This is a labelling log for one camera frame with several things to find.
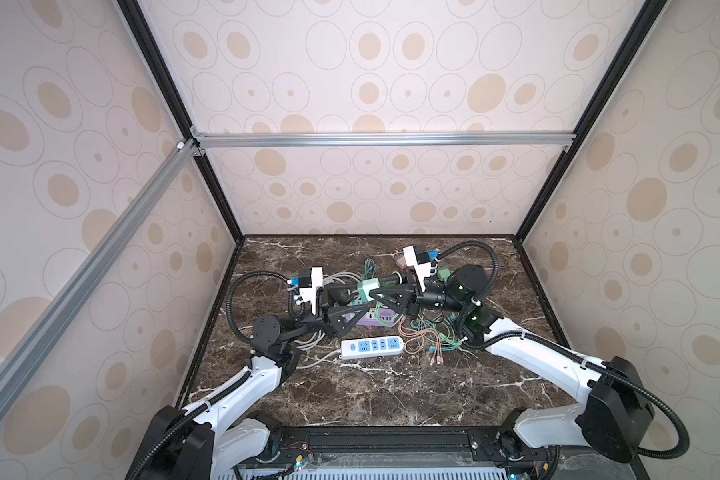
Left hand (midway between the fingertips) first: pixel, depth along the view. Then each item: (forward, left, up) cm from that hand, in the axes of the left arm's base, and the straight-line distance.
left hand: (370, 309), depth 59 cm
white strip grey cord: (+2, +15, -34) cm, 37 cm away
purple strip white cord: (+33, +12, -34) cm, 49 cm away
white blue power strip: (+5, 0, -32) cm, 32 cm away
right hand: (+4, -1, 0) cm, 4 cm away
